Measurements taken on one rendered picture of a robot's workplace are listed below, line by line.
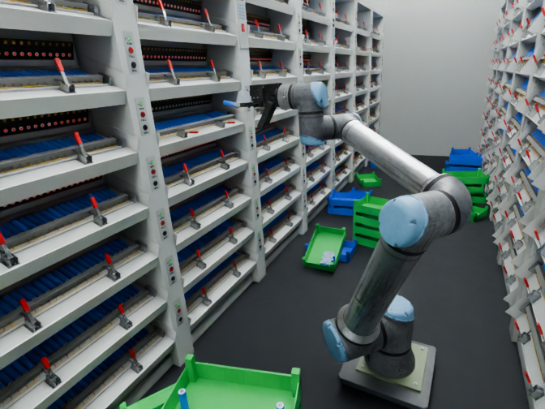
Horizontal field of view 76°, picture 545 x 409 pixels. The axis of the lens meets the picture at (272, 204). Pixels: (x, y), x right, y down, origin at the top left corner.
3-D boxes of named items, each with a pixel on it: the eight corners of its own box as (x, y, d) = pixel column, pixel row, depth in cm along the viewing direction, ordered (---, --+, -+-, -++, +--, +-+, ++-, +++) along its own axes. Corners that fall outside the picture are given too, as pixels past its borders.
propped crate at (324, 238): (334, 272, 213) (332, 264, 208) (303, 266, 222) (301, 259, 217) (346, 234, 231) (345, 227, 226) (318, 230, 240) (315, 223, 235)
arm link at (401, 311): (420, 346, 130) (425, 307, 124) (382, 360, 125) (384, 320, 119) (393, 321, 144) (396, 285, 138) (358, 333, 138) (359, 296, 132)
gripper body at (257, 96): (257, 84, 137) (285, 82, 131) (259, 107, 139) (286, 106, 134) (246, 85, 130) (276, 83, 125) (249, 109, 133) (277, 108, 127)
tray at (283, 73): (296, 83, 229) (302, 61, 222) (249, 89, 179) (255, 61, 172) (269, 75, 235) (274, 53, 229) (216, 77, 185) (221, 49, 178)
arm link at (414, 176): (504, 196, 83) (352, 105, 134) (465, 206, 79) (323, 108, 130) (486, 234, 89) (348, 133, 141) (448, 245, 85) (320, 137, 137)
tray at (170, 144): (243, 131, 178) (246, 113, 173) (157, 157, 128) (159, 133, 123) (211, 118, 184) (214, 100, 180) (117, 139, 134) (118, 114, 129)
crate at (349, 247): (356, 249, 239) (357, 238, 237) (348, 263, 223) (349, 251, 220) (315, 242, 253) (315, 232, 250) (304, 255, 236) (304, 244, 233)
